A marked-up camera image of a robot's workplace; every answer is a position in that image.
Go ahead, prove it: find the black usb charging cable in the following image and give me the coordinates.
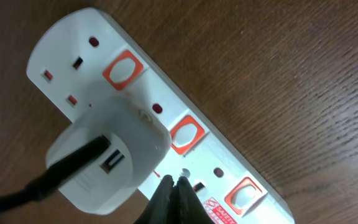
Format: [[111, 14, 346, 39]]
[[0, 135, 111, 215]]

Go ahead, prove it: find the white usb charger adapter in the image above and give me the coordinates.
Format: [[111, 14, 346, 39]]
[[45, 95, 172, 215]]

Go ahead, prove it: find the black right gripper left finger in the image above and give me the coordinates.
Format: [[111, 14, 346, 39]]
[[134, 175, 174, 224]]

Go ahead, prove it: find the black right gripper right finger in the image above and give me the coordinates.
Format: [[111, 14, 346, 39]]
[[173, 177, 214, 224]]

